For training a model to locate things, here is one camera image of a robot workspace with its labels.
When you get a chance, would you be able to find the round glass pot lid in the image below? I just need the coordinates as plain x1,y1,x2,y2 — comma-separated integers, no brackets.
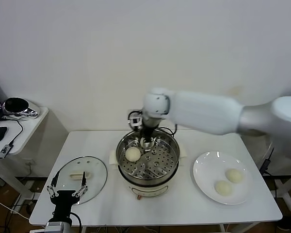
52,156,108,206

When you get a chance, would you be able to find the thin black desk cable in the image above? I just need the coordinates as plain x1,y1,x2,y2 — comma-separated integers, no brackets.
1,116,25,146

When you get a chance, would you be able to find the stainless steel steamer basket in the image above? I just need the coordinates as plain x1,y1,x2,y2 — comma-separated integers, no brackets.
115,127,180,182

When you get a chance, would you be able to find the white steamed baozi bun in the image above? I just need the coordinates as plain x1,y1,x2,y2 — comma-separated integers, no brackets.
214,180,233,196
139,137,154,149
225,168,243,183
125,147,141,163

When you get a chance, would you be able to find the chrome and black helmet device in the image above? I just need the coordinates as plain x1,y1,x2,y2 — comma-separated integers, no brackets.
1,97,41,119

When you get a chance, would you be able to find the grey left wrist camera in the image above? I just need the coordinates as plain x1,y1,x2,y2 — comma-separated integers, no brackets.
45,221,65,233

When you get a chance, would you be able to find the white wall socket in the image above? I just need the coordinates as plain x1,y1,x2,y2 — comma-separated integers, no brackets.
22,158,37,168

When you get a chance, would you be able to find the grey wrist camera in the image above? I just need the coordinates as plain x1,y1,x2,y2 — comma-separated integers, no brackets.
128,110,143,131
45,221,65,233

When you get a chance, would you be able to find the white round plate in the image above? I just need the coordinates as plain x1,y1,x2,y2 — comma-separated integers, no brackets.
193,151,254,206

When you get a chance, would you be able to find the white floor cable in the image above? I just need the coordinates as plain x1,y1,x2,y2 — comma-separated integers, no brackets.
0,197,31,221

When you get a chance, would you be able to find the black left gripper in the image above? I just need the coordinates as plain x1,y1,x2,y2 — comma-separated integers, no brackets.
47,170,89,219

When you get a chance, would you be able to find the black power adapter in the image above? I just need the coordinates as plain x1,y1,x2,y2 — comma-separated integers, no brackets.
261,159,272,174

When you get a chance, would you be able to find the white electric cooker base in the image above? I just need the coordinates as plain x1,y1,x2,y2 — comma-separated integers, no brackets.
108,143,188,201

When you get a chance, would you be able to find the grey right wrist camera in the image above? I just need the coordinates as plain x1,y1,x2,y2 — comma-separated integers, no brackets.
128,110,143,131

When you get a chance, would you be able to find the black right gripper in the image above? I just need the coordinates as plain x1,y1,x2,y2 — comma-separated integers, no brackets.
142,124,156,148

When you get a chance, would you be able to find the black cooker power cable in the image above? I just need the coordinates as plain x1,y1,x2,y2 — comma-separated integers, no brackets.
157,125,178,137

